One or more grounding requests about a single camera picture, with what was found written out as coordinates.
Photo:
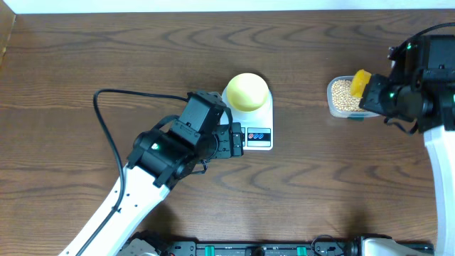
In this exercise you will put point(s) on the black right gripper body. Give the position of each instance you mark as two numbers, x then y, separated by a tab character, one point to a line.
380	97

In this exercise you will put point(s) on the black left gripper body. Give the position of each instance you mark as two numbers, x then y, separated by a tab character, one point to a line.
219	145

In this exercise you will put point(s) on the yellow measuring scoop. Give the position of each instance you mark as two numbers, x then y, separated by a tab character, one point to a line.
359	82

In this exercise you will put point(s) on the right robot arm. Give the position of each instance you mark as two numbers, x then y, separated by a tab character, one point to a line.
420	90

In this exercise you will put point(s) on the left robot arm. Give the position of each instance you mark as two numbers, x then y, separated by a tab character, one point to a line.
160	158

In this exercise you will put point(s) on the white digital kitchen scale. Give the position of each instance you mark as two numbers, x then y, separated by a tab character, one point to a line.
257	126

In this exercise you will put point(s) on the yellow bowl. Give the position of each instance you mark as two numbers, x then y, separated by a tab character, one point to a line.
247	92

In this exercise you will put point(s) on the clear plastic container of soybeans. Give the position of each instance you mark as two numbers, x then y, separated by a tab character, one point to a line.
341	103

